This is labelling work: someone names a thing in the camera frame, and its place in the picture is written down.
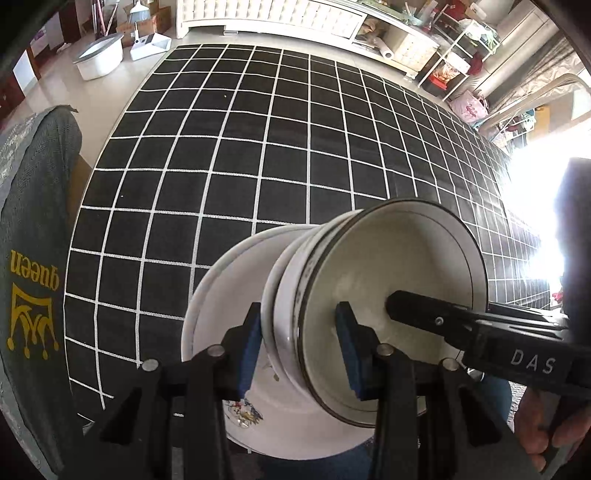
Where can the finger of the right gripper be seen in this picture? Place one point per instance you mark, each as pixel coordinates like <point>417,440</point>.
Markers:
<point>448,320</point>
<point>554,317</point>

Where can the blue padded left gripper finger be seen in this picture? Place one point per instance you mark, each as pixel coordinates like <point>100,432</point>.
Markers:
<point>235,359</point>

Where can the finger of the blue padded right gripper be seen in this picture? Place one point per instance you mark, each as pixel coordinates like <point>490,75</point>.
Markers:
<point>362,352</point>

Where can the white bowl bluish tint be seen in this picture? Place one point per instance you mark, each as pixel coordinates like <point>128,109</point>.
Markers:
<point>272,322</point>

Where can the white cream bowl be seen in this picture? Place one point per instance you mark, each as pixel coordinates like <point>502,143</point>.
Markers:
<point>284,332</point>

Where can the white plate colourful decals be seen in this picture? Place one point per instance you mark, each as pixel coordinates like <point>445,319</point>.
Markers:
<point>263,411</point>

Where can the patterned bowl dark rim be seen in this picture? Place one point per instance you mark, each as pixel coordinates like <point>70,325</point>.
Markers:
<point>396,265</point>

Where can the pink plastic bag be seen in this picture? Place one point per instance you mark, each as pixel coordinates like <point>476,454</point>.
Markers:
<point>469,108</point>

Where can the black white checkered tablecloth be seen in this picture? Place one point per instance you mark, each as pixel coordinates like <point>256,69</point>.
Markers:
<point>225,141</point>

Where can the beige patterned curtain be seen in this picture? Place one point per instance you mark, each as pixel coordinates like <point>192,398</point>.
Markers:
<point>533,83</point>

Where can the grey sofa cover with crown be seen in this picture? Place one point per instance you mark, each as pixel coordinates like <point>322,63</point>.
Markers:
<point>38,156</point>

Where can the white metal shelf rack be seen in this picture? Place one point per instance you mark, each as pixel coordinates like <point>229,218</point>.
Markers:
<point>463,48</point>

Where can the paper towel roll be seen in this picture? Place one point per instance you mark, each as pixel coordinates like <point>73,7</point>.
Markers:
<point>383,48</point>

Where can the white tufted TV cabinet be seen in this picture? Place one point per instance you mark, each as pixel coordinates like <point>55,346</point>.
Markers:
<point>347,25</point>

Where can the white dustpan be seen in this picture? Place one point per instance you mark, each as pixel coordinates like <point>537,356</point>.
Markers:
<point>149,45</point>

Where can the white mop bucket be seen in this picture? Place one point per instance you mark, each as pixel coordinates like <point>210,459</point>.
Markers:
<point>101,57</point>

